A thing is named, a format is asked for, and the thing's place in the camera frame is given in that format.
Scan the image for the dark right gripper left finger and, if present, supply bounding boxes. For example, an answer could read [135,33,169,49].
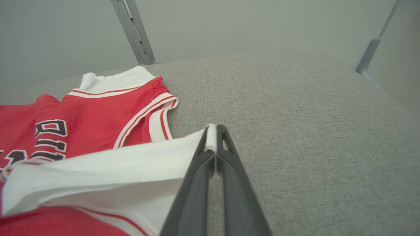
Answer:
[159,124,217,236]

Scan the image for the red white basketball jersey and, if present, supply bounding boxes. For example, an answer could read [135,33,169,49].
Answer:
[0,65,218,236]

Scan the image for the grey partition post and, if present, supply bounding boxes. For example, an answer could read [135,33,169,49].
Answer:
[110,0,162,65]

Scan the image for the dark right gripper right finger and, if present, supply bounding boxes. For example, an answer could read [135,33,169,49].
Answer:
[216,124,273,236]

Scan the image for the grey metal bracket right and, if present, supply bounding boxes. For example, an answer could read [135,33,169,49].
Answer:
[356,0,402,88]

